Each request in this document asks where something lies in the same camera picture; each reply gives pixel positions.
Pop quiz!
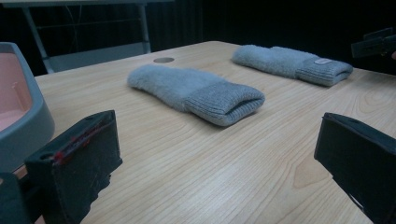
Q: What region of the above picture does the grey bin with pink inside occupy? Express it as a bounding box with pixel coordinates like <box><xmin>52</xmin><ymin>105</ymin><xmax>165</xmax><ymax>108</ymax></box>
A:
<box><xmin>0</xmin><ymin>41</ymin><xmax>56</xmax><ymax>174</ymax></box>

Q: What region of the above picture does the dark curtain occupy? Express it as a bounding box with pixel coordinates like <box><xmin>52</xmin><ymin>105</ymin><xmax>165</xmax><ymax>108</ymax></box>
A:
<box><xmin>146</xmin><ymin>0</ymin><xmax>396</xmax><ymax>76</ymax></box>

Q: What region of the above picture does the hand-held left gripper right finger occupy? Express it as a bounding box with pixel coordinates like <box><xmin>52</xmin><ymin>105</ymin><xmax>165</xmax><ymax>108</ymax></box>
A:
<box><xmin>313</xmin><ymin>112</ymin><xmax>396</xmax><ymax>224</ymax></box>

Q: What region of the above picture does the plain grey fuzzy sock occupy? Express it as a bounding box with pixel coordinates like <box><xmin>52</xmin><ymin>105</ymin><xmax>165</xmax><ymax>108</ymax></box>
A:
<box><xmin>126</xmin><ymin>63</ymin><xmax>266</xmax><ymax>127</ymax></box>

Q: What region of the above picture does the metal table frame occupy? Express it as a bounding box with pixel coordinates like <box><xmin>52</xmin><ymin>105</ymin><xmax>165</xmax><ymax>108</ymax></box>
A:
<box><xmin>0</xmin><ymin>0</ymin><xmax>176</xmax><ymax>75</ymax></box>

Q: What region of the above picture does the grey fuzzy sock with label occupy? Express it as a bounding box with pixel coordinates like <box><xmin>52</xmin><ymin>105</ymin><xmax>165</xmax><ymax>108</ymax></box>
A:
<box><xmin>231</xmin><ymin>44</ymin><xmax>354</xmax><ymax>88</ymax></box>

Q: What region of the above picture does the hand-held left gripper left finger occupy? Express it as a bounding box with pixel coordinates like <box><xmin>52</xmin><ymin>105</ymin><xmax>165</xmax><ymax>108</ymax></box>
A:
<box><xmin>24</xmin><ymin>109</ymin><xmax>123</xmax><ymax>224</ymax></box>

